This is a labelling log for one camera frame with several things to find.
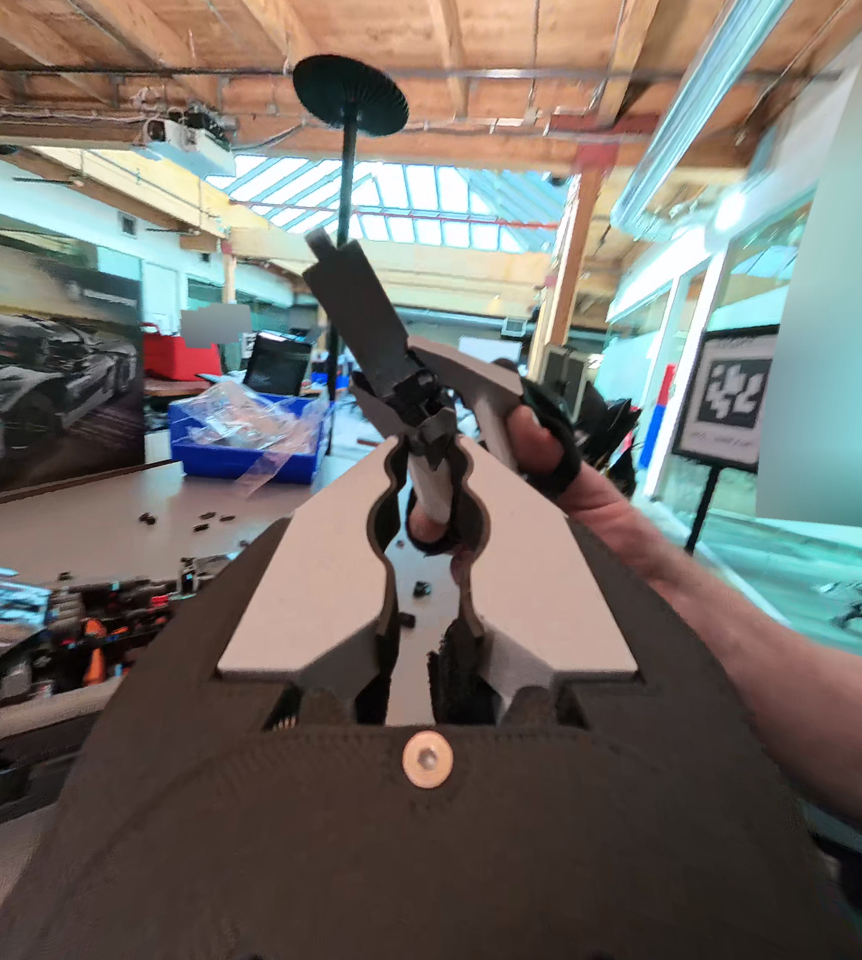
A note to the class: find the black framed marker sign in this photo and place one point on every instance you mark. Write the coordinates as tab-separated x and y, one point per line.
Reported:
731	390

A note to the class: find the person's right forearm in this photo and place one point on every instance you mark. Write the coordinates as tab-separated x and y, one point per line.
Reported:
776	675

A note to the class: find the white ceiling projector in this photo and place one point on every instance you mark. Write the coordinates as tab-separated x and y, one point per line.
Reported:
191	146

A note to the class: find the wooden post with red bracket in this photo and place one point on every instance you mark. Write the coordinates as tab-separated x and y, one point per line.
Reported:
573	247

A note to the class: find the black bag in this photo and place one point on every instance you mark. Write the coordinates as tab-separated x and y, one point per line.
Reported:
611	442

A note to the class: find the clear plastic bags pile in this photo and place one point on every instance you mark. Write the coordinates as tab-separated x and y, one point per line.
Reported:
236	412

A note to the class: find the grey toy brick car model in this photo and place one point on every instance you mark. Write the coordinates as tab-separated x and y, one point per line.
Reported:
63	637

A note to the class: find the black car picture set box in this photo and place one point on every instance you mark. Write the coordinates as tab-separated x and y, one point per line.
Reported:
41	390

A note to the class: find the person's right hand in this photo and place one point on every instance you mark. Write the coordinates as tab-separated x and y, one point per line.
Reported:
611	517

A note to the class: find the black desk screen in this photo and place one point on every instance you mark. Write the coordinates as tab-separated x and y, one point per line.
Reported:
277	367

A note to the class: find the blue plastic storage bin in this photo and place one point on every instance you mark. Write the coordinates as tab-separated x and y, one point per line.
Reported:
206	461

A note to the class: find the grey toy brick panel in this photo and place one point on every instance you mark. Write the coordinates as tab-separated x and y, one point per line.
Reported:
360	315

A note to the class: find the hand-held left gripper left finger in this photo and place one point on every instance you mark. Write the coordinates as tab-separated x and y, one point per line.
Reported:
303	592

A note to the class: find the silver flexible duct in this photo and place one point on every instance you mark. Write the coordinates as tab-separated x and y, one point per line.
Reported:
712	90

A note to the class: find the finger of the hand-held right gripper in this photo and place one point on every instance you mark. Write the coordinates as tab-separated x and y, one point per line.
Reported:
431	495
476	379

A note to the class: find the scattered small toy brick pieces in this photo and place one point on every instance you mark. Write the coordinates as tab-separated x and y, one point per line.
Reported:
422	589

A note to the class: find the red storage box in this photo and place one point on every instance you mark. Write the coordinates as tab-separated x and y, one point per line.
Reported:
172	356

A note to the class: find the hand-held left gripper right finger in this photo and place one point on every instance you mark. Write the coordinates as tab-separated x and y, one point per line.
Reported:
551	592

